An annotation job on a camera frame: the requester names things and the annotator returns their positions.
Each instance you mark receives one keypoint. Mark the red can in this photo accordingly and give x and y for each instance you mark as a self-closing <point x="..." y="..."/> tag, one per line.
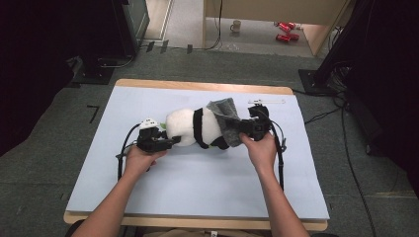
<point x="282" y="38"/>
<point x="292" y="25"/>
<point x="284" y="27"/>
<point x="294" y="36"/>

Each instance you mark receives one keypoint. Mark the grey fluffy cloth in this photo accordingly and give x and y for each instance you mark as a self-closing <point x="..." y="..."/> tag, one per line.
<point x="227" y="115"/>

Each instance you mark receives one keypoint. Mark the light blue table mat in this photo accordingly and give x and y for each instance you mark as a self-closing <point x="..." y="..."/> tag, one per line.
<point x="197" y="191"/>

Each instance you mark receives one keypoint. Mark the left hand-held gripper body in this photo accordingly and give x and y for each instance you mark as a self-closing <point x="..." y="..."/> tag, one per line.
<point x="150" y="141"/>

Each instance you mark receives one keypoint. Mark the dark cabinet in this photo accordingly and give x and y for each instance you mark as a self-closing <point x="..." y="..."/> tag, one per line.
<point x="131" y="26"/>

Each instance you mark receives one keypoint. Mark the dark curtain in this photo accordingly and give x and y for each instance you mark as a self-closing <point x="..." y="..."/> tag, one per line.
<point x="395" y="82"/>
<point x="29" y="65"/>

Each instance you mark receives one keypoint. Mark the black floor tape strip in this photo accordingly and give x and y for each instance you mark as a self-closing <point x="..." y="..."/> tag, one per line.
<point x="150" y="46"/>
<point x="95" y="113"/>
<point x="189" y="49"/>
<point x="164" y="46"/>

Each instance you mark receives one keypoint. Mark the panda plush toy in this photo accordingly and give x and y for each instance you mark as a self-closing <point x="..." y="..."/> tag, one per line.
<point x="181" y="126"/>

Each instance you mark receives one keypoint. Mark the person's left hand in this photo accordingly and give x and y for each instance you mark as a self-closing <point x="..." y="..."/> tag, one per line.
<point x="140" y="163"/>

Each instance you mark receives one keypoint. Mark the person's right hand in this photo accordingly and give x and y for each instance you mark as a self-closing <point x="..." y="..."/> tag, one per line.
<point x="263" y="151"/>

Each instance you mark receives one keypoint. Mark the black stand base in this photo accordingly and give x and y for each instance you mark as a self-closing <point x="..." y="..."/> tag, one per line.
<point x="95" y="74"/>

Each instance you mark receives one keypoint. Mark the wooden table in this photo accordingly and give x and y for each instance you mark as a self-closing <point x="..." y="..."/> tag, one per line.
<point x="197" y="86"/>

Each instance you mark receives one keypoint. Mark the beige wooden cabinet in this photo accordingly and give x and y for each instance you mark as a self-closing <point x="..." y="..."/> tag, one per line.
<point x="263" y="10"/>

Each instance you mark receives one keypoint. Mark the beige mug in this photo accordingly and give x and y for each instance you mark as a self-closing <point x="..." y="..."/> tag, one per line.
<point x="235" y="25"/>

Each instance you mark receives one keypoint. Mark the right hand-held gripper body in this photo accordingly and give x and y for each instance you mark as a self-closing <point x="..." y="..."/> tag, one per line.
<point x="258" y="125"/>

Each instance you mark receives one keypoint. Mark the black metal stand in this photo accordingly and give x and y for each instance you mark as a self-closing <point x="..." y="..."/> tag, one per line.
<point x="311" y="80"/>

